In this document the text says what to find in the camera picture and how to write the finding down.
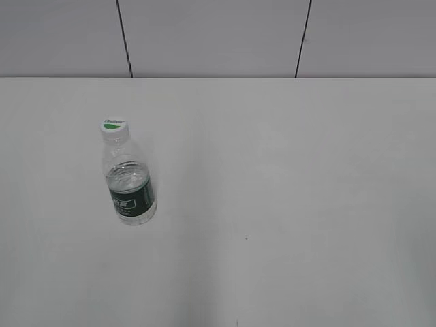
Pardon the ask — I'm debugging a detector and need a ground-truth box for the clear plastic water bottle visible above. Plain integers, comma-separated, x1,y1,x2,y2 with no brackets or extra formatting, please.
102,136,157,226

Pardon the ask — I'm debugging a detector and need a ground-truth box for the white green bottle cap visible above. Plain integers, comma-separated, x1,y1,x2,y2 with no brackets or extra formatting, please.
99,117,130,140

